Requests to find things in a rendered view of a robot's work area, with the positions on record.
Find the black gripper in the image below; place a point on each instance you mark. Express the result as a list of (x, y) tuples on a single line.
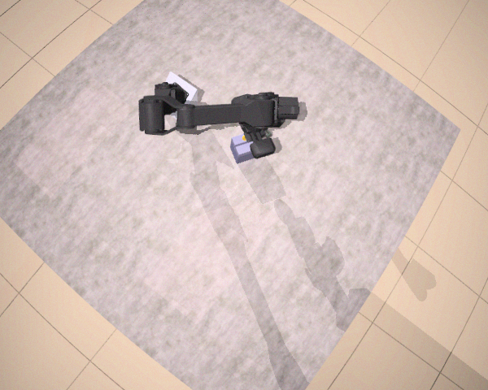
[(259, 147)]

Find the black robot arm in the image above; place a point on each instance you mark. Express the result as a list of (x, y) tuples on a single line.
[(263, 110)]

